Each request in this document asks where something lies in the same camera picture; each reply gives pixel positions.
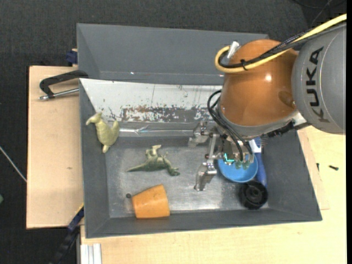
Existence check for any blue bowl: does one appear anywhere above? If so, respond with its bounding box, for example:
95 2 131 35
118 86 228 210
217 152 260 184

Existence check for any orange cup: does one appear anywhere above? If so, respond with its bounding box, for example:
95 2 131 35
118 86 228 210
131 184 172 219

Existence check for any dark green toy dinosaur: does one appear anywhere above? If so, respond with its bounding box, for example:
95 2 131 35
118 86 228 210
125 144 181 177

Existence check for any pale yellow-green toy dinosaur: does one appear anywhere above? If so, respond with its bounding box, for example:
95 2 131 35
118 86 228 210
85 112 121 154

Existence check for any grey metal bin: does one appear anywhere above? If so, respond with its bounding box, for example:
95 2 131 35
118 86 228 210
76 23 323 239

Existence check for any blue and white tool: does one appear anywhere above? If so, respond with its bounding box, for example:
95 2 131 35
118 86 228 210
251 137 268 189

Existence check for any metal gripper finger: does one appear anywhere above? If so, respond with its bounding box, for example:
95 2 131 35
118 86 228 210
193 162 218 191
188 121 213 149

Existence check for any black round knob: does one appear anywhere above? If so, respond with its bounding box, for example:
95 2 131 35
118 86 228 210
237 180 269 211

